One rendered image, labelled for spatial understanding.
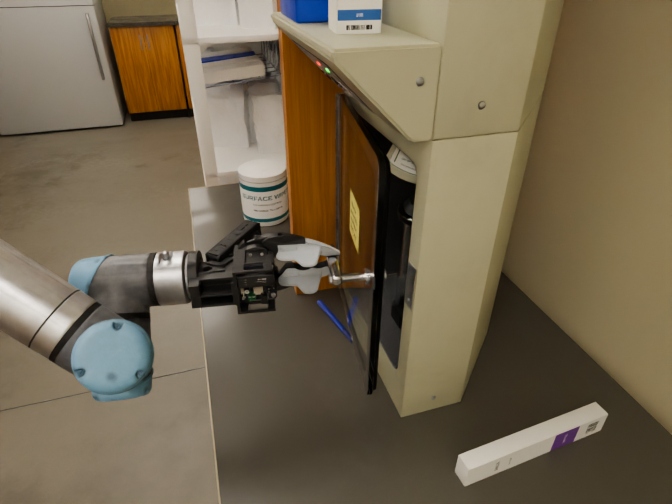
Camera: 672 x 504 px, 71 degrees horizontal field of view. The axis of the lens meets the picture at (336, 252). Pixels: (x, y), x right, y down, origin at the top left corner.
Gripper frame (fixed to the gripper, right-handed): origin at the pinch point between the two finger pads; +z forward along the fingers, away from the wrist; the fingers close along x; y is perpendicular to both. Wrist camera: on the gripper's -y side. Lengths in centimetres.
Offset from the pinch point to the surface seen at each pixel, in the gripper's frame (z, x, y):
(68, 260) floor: -135, -120, -199
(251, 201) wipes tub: -14, -18, -57
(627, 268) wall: 52, -8, -1
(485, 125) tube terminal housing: 16.5, 22.2, 9.1
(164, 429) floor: -58, -120, -68
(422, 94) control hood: 8.4, 26.2, 10.4
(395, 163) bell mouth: 9.9, 13.1, -3.1
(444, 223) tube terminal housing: 13.1, 10.1, 9.7
